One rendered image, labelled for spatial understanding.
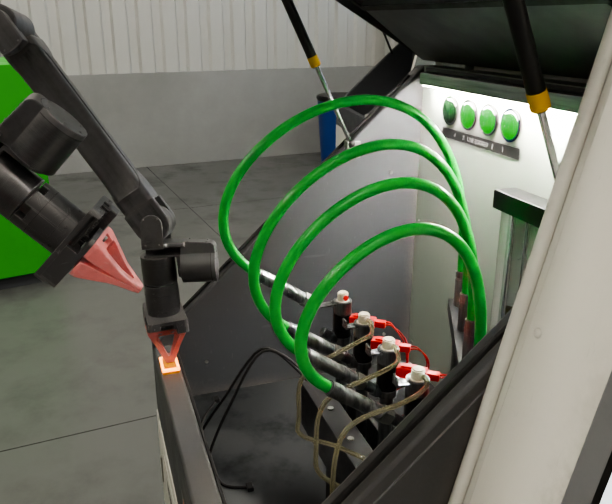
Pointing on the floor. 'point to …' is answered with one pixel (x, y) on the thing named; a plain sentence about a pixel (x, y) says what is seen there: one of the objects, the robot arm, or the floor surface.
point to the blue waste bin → (327, 126)
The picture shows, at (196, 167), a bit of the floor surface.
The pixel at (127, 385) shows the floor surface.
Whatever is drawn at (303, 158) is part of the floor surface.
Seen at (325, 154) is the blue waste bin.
